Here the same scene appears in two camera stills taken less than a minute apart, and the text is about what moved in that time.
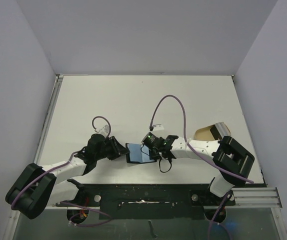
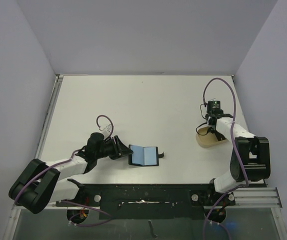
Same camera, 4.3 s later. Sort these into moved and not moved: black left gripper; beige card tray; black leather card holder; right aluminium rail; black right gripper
Moved: black leather card holder; black right gripper
Not moved: right aluminium rail; beige card tray; black left gripper
